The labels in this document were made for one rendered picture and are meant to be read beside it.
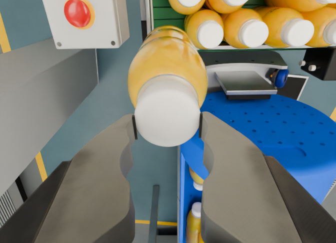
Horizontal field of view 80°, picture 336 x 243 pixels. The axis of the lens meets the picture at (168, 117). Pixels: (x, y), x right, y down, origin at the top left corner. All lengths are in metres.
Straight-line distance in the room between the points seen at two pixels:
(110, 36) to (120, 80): 1.23
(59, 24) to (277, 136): 0.38
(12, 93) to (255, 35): 0.72
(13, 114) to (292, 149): 0.78
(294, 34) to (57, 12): 0.36
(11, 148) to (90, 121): 1.03
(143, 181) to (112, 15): 1.92
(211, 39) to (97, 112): 1.47
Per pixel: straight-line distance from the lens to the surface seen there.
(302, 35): 0.40
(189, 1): 0.34
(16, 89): 0.83
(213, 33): 0.35
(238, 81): 0.47
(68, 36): 0.36
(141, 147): 1.85
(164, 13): 0.53
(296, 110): 0.48
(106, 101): 1.66
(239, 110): 0.43
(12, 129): 0.84
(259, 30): 0.37
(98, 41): 0.35
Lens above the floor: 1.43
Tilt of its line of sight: 60 degrees down
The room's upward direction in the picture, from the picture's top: 179 degrees counter-clockwise
